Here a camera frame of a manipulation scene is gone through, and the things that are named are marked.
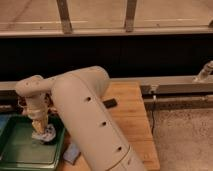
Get wooden cutting board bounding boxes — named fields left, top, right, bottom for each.
left=49, top=81, right=161, bottom=171

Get metal post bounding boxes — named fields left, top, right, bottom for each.
left=57, top=0, right=72, bottom=34
left=124, top=0, right=137, bottom=32

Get small black block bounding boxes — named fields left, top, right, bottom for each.
left=103, top=98, right=117, bottom=108

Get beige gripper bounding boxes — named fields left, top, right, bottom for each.
left=31, top=115, right=48, bottom=134

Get blue grey sponge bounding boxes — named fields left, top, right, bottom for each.
left=63, top=143, right=81, bottom=165

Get green plastic tray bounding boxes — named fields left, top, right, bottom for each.
left=0, top=115, right=65, bottom=171

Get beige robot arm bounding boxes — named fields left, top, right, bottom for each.
left=15, top=66, right=147, bottom=171

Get left metal post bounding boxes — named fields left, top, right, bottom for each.
left=57, top=0, right=72, bottom=34

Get right metal post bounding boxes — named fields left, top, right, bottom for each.
left=124, top=0, right=137, bottom=32

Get grey white towel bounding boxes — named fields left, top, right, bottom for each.
left=32, top=124, right=56, bottom=142

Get grey metal rail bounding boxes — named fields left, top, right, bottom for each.
left=0, top=74, right=213, bottom=95

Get metal pipe fitting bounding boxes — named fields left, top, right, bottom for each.
left=194, top=60, right=213, bottom=82

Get blue object at left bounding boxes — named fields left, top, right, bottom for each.
left=0, top=115, right=9, bottom=132

